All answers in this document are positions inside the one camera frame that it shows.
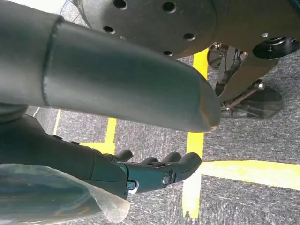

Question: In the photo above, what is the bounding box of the clear plastic cover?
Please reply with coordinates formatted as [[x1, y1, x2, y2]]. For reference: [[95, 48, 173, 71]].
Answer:
[[0, 164, 130, 224]]

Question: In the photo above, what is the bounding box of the robot foot black plate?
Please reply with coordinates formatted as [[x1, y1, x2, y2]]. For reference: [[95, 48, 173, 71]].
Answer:
[[220, 81, 283, 120]]

